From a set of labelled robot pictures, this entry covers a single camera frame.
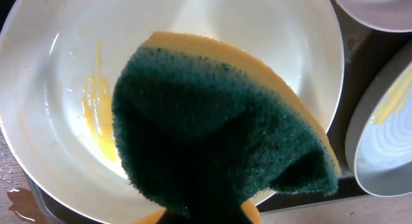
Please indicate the green yellow sponge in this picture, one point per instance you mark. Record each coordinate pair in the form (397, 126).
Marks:
(201, 126)

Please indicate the cream white plate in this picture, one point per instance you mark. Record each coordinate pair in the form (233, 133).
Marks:
(50, 47)

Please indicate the pinkish white plate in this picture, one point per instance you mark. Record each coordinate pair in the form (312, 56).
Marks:
(384, 15)

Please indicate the large brown serving tray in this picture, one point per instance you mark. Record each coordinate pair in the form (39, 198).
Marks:
(366, 51)

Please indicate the light blue plate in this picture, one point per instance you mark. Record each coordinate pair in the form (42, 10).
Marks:
(378, 139)

